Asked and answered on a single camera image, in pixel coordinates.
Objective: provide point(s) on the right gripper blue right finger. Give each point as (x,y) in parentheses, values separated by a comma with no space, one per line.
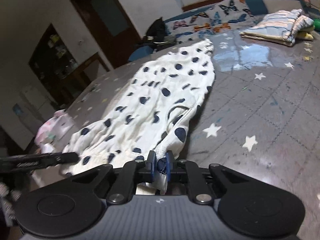
(188,173)

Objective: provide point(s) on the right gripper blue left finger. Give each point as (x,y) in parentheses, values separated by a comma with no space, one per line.
(129,176)

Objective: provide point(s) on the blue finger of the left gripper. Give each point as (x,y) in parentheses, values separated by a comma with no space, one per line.
(37,161)

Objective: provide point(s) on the white navy polka dot garment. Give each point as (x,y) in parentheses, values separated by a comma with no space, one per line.
(151,113)

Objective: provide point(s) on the pink white tissue box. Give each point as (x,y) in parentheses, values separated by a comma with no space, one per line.
(53,130)

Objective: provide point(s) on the water dispenser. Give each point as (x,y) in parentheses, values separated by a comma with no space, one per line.
(24,117)

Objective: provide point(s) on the white refrigerator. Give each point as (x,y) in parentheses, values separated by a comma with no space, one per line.
(39,104)

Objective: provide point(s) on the dark wooden side table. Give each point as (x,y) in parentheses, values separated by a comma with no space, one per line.
(80,77)

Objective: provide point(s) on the dark shelf with bottles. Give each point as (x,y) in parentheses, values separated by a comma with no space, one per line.
(51,58)

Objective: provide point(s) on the black bag on sofa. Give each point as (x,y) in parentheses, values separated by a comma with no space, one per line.
(157,38)

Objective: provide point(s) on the blue sofa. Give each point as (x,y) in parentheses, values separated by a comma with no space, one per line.
(257,8)

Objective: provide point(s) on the dark wooden door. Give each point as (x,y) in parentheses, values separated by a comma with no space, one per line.
(111,27)

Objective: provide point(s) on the butterfly print cushion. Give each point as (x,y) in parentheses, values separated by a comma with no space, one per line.
(219,18)

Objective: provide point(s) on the folded striped blanket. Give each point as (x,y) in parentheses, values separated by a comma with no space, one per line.
(281,27)

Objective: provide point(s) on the yellow cloth under blanket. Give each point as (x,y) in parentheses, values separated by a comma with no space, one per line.
(305,34)

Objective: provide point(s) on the grey plain cushion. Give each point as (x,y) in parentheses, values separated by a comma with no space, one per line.
(273,6)

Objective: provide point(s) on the green toy ball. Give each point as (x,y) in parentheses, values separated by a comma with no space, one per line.
(316,23)

